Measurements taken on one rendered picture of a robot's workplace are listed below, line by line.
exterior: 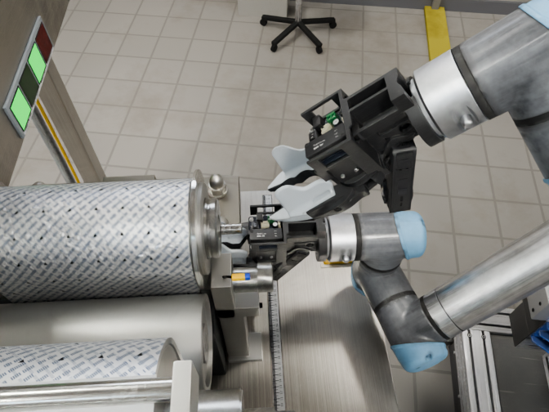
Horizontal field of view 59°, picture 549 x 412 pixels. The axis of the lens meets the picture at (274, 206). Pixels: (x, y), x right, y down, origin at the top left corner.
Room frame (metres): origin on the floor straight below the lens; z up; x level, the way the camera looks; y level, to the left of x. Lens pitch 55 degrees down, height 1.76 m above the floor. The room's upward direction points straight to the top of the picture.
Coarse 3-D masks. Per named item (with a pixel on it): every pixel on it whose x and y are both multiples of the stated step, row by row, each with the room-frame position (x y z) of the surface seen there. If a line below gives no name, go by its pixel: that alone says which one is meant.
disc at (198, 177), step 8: (200, 176) 0.38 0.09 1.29; (192, 184) 0.34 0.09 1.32; (192, 192) 0.32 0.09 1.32; (192, 200) 0.31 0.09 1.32; (192, 208) 0.30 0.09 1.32; (192, 216) 0.29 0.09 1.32; (192, 224) 0.29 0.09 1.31; (192, 232) 0.28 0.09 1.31; (192, 240) 0.27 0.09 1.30; (192, 248) 0.27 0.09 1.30; (200, 272) 0.26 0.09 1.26; (200, 280) 0.25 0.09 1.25; (200, 288) 0.25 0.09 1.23
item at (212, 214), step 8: (208, 200) 0.34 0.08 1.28; (216, 200) 0.34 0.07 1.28; (208, 208) 0.33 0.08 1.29; (216, 208) 0.33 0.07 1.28; (208, 216) 0.32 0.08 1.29; (216, 216) 0.32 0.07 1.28; (208, 224) 0.31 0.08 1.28; (216, 224) 0.31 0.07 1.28; (208, 232) 0.30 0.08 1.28; (216, 232) 0.30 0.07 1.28; (208, 240) 0.29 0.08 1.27; (216, 240) 0.29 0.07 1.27; (208, 248) 0.29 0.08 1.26; (216, 248) 0.29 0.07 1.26; (208, 256) 0.29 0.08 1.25; (216, 256) 0.29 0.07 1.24
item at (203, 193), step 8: (200, 184) 0.36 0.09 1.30; (200, 192) 0.34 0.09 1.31; (200, 200) 0.32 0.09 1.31; (200, 208) 0.31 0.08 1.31; (200, 216) 0.30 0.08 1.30; (200, 224) 0.30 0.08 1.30; (200, 232) 0.29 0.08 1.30; (200, 240) 0.28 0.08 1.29; (200, 248) 0.28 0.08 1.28; (192, 256) 0.27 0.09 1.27; (200, 256) 0.27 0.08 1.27; (200, 264) 0.27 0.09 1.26; (208, 264) 0.29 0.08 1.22; (208, 272) 0.28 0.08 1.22
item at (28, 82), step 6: (24, 72) 0.67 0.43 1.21; (30, 72) 0.69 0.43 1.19; (24, 78) 0.66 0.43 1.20; (30, 78) 0.68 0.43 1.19; (24, 84) 0.65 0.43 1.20; (30, 84) 0.67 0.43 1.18; (36, 84) 0.68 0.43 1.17; (24, 90) 0.64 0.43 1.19; (30, 90) 0.66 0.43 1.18; (36, 90) 0.68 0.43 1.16; (30, 96) 0.65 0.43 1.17; (30, 102) 0.64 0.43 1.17
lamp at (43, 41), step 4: (40, 28) 0.79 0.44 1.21; (40, 32) 0.79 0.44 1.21; (44, 32) 0.80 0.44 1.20; (40, 36) 0.78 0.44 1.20; (44, 36) 0.79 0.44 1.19; (40, 40) 0.77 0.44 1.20; (44, 40) 0.79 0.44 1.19; (48, 40) 0.80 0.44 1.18; (40, 44) 0.77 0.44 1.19; (44, 44) 0.78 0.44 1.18; (48, 44) 0.80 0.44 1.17; (40, 48) 0.76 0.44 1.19; (44, 48) 0.77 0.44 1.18; (48, 48) 0.79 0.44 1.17; (44, 52) 0.77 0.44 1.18; (48, 52) 0.78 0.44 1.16; (44, 56) 0.76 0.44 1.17
